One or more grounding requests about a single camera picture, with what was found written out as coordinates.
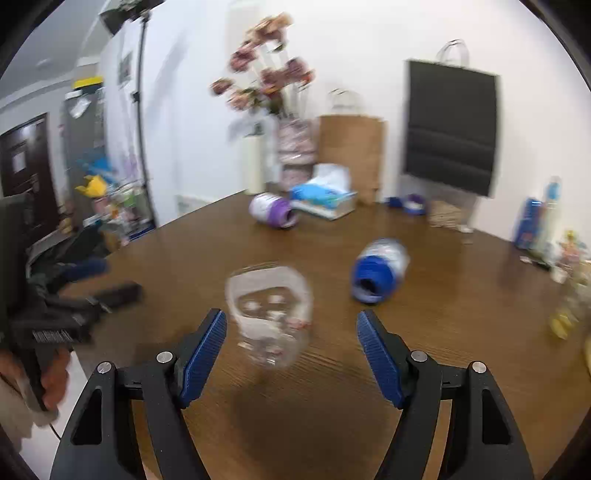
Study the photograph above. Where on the yellow black box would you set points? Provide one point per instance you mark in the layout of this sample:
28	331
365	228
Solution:
87	82

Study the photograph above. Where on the clear plastic cup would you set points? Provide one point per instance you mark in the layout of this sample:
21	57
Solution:
272	341

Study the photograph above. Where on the blue purple small container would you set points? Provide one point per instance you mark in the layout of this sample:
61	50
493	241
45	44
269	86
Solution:
414	205

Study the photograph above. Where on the pink artificial flowers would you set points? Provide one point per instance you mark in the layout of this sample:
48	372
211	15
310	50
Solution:
270	78

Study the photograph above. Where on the colourful small packets pile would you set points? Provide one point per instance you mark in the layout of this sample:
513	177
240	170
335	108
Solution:
570	258

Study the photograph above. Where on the cluttered storage rack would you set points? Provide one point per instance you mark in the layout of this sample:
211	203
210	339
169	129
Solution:
122	207

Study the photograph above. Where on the person's left hand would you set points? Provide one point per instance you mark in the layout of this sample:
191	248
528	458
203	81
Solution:
55	381

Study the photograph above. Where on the black paper bag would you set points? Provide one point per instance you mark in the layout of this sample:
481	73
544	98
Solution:
450	129

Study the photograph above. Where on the white paper roll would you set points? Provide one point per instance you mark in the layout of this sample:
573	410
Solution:
254	166

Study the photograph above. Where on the purple lid bottle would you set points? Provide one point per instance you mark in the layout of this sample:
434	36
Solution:
270	207

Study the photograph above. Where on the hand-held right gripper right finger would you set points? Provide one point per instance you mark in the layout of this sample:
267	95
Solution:
378	355

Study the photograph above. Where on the blue lid bottle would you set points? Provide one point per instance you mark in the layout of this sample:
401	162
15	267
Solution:
383	265

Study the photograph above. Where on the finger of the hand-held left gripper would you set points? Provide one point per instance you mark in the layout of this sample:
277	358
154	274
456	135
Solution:
120	295
85	270

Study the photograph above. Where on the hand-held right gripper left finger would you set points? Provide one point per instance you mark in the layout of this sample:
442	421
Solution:
203	355

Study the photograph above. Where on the small blue lid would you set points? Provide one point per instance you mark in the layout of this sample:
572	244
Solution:
393	202

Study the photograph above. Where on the blue drink can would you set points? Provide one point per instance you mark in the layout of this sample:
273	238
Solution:
528	226

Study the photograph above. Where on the patterned flower vase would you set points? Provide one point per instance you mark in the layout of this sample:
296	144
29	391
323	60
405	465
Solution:
295	147

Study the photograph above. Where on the blue white tissue box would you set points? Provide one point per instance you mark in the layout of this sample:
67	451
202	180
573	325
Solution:
323	198

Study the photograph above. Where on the yellow plush toy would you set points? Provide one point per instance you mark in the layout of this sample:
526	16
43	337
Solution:
92	187

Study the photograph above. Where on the dark cloth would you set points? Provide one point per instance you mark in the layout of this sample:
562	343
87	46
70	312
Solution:
74	244

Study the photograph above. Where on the clear bottle blue label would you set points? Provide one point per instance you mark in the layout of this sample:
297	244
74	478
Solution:
550	217

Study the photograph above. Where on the yellow clear packet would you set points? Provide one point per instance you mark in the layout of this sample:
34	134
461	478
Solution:
562	323

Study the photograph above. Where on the dark brown door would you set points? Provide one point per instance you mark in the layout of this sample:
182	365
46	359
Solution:
25	161

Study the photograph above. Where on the brown paper bag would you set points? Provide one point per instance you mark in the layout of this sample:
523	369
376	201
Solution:
351	152

